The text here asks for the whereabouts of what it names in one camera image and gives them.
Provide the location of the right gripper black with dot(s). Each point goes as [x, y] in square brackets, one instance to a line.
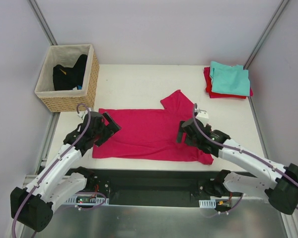
[186, 134]

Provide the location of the pink t shirt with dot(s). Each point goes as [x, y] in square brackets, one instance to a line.
[151, 133]

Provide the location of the left slotted cable duct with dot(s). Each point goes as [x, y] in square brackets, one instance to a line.
[86, 200]

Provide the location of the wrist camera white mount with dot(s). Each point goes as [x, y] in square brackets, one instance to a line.
[201, 116]
[82, 114]

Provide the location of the slotted cable duct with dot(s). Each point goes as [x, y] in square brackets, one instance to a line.
[86, 200]
[208, 204]

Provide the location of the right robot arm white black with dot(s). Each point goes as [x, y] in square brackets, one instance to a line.
[270, 181]

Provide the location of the black t shirt in basket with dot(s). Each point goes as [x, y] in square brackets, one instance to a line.
[70, 78]

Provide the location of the wicker basket with cloth liner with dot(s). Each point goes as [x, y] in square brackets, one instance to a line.
[67, 100]

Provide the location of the teal folded t shirt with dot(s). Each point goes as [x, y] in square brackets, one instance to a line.
[232, 80]

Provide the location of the right aluminium corner post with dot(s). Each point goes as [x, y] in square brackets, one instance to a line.
[281, 8]

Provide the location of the aluminium corner post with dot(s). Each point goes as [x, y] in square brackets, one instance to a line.
[43, 22]
[281, 8]

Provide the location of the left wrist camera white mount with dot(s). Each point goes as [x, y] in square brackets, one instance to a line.
[82, 114]

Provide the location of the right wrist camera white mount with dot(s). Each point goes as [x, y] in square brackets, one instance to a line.
[201, 116]

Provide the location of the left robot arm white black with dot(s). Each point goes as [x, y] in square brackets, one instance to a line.
[35, 204]

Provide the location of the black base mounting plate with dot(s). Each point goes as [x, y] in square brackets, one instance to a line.
[151, 188]

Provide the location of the red folded t shirt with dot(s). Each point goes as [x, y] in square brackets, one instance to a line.
[214, 95]

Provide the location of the right slotted cable duct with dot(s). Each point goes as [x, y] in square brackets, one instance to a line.
[208, 204]

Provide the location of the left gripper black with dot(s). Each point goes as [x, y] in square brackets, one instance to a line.
[108, 128]

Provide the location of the left aluminium corner post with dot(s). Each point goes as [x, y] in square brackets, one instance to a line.
[43, 22]

